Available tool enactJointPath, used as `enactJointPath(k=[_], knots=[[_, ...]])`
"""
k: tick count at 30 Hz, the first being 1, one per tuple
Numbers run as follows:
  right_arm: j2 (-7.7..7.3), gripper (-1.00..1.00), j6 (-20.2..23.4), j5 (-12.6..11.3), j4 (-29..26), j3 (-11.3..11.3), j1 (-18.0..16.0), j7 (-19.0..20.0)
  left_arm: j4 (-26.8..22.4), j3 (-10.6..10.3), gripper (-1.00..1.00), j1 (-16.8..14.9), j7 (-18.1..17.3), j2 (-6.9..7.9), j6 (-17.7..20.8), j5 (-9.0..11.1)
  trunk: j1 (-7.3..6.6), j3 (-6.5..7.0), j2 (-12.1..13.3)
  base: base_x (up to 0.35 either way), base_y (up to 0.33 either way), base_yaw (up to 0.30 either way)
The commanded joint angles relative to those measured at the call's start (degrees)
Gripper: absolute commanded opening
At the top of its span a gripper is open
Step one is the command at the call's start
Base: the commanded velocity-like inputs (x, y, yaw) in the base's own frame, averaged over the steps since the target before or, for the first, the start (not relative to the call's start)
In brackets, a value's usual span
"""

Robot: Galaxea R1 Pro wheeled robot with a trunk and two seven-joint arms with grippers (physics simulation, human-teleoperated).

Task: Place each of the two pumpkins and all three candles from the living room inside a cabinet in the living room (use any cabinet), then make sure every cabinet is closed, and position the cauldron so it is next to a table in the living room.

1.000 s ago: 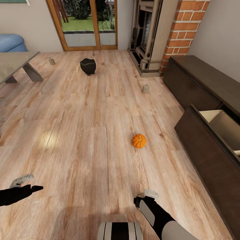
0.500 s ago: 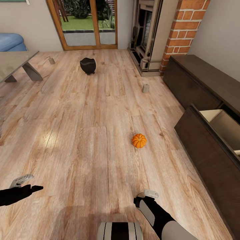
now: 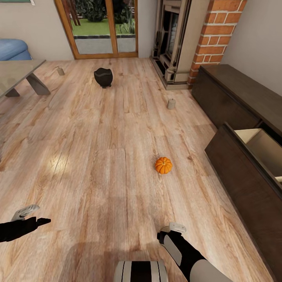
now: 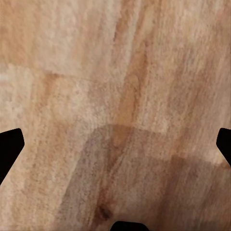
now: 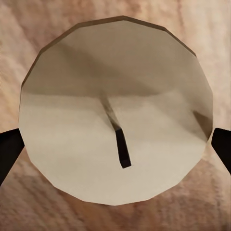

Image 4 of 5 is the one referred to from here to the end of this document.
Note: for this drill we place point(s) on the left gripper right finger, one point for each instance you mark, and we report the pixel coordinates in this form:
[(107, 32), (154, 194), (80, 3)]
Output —
[(224, 143)]

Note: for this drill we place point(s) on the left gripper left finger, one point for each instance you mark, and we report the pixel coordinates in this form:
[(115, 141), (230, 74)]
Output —
[(11, 144)]

